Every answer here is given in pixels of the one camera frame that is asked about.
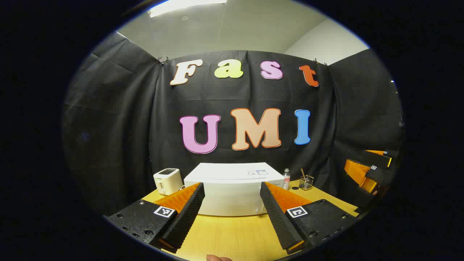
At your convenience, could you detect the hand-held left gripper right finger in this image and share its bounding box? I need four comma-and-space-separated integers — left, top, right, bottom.
260, 181, 360, 255

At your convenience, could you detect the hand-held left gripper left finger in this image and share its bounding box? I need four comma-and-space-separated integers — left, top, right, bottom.
105, 182, 206, 254

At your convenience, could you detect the white microwave oven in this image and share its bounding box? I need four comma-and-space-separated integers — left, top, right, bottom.
184, 162, 285, 217

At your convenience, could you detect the white toaster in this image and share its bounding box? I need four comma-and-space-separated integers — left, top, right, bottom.
153, 168, 184, 195

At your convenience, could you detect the black backdrop cloth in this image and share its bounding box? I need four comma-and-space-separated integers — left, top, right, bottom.
62, 32, 403, 218

